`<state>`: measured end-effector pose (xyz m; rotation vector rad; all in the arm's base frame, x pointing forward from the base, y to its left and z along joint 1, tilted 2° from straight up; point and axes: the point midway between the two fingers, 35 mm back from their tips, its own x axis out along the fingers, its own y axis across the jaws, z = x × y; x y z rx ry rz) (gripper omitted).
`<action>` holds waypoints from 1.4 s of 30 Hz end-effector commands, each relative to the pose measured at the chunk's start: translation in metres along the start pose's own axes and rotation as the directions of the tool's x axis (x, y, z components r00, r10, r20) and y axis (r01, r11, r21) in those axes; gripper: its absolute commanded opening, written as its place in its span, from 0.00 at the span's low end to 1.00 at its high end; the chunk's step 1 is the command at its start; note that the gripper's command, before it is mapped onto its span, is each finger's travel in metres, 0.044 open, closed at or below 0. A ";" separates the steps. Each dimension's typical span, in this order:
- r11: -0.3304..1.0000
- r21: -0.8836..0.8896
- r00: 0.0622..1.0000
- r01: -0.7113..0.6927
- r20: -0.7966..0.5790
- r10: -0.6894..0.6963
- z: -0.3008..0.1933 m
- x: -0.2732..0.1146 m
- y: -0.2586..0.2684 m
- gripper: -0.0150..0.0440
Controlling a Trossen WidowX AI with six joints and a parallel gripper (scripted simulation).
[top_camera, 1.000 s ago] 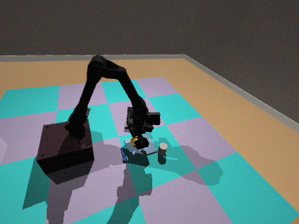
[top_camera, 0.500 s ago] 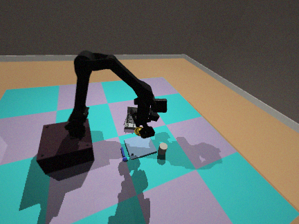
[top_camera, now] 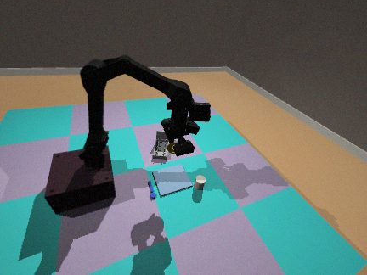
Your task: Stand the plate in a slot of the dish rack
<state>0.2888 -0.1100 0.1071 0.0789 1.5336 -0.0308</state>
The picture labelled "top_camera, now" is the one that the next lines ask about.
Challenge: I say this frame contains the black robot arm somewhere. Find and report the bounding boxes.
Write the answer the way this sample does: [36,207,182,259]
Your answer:
[79,55,211,171]

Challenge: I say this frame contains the light blue square mat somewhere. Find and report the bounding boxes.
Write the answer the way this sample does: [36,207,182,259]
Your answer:
[152,164,193,196]

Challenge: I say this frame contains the yellow plate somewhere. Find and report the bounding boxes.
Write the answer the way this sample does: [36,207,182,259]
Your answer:
[167,143,176,154]

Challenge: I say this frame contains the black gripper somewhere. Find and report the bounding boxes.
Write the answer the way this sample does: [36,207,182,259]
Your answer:
[161,118,195,156]

